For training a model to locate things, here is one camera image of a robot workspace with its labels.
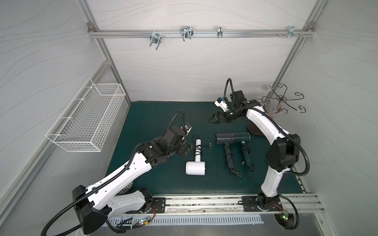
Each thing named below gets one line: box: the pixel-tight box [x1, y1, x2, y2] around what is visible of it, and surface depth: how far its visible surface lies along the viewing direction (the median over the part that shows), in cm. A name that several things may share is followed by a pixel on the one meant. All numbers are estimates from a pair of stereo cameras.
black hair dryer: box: [215, 132, 235, 170], surface depth 94 cm
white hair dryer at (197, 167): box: [185, 138, 206, 176], surface depth 82 cm
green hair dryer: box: [233, 131, 255, 173], surface depth 91 cm
